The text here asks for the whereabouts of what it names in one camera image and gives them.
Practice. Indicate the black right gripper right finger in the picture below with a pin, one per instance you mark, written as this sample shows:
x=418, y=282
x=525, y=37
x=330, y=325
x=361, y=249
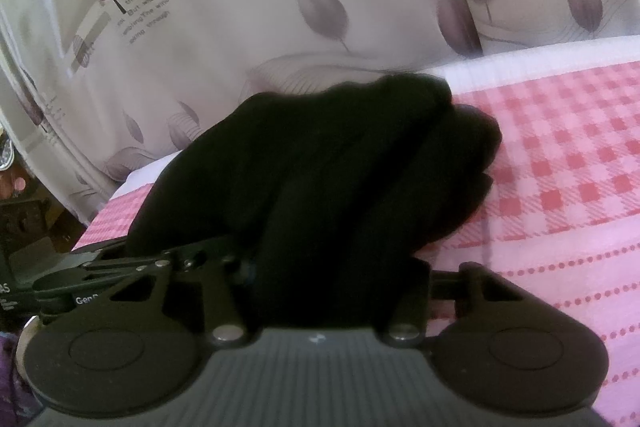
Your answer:
x=492, y=343

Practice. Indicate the beige leaf print curtain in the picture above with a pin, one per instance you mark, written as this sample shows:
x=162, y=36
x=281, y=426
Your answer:
x=94, y=89

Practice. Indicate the black printed t-shirt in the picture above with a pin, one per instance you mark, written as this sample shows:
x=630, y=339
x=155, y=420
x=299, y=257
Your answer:
x=327, y=197

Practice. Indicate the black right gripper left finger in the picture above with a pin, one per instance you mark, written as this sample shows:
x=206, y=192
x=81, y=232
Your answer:
x=143, y=341

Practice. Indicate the pink white checked bedsheet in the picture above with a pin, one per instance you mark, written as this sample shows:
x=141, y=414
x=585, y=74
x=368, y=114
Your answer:
x=562, y=217

